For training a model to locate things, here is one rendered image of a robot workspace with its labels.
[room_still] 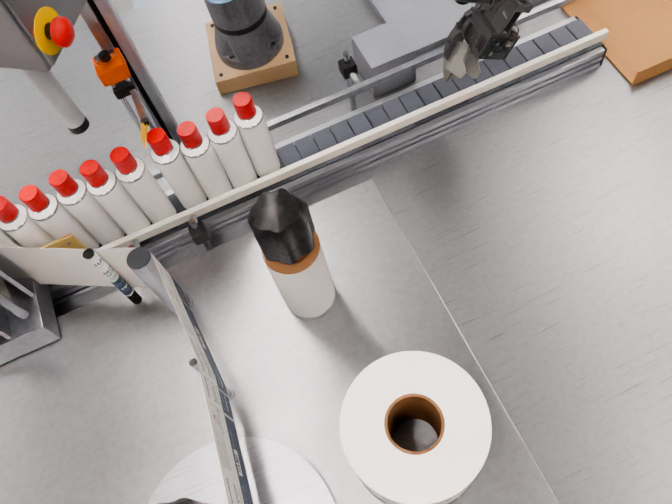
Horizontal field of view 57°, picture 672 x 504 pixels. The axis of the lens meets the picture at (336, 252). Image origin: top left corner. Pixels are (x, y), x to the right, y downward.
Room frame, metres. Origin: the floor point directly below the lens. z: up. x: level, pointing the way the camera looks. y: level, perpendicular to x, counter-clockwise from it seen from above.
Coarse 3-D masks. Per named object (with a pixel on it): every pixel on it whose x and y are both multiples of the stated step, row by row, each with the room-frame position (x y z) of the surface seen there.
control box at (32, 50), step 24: (0, 0) 0.68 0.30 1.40; (24, 0) 0.70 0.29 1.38; (48, 0) 0.73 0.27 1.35; (72, 0) 0.76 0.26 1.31; (0, 24) 0.68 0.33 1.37; (24, 24) 0.68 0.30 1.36; (72, 24) 0.74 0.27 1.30; (0, 48) 0.69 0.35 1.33; (24, 48) 0.68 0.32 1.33; (48, 48) 0.69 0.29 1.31
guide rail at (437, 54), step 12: (564, 0) 0.88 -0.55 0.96; (540, 12) 0.87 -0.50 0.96; (516, 24) 0.86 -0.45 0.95; (420, 60) 0.82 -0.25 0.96; (432, 60) 0.83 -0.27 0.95; (384, 72) 0.82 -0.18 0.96; (396, 72) 0.81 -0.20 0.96; (360, 84) 0.80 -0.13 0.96; (372, 84) 0.80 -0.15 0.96; (336, 96) 0.79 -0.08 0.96; (348, 96) 0.79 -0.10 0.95; (300, 108) 0.78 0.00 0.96; (312, 108) 0.78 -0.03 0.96; (276, 120) 0.77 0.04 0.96; (288, 120) 0.77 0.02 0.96
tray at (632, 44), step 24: (576, 0) 0.99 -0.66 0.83; (600, 0) 0.97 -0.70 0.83; (624, 0) 0.96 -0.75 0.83; (648, 0) 0.94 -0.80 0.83; (600, 24) 0.91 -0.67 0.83; (624, 24) 0.89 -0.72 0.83; (648, 24) 0.87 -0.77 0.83; (624, 48) 0.83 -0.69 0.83; (648, 48) 0.81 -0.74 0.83; (624, 72) 0.77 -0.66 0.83; (648, 72) 0.74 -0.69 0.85
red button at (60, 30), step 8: (48, 24) 0.70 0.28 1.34; (56, 24) 0.69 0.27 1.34; (64, 24) 0.69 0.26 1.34; (48, 32) 0.69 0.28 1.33; (56, 32) 0.68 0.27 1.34; (64, 32) 0.68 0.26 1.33; (72, 32) 0.69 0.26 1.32; (56, 40) 0.68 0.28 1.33; (64, 40) 0.68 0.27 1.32; (72, 40) 0.69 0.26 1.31
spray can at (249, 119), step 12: (240, 96) 0.74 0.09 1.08; (240, 108) 0.72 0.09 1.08; (252, 108) 0.72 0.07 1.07; (240, 120) 0.72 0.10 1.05; (252, 120) 0.71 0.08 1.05; (264, 120) 0.72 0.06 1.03; (240, 132) 0.72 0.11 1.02; (252, 132) 0.71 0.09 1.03; (264, 132) 0.71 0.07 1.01; (252, 144) 0.71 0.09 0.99; (264, 144) 0.71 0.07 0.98; (252, 156) 0.71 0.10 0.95; (264, 156) 0.71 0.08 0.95; (276, 156) 0.72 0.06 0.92; (264, 168) 0.71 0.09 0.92; (276, 168) 0.71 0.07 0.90
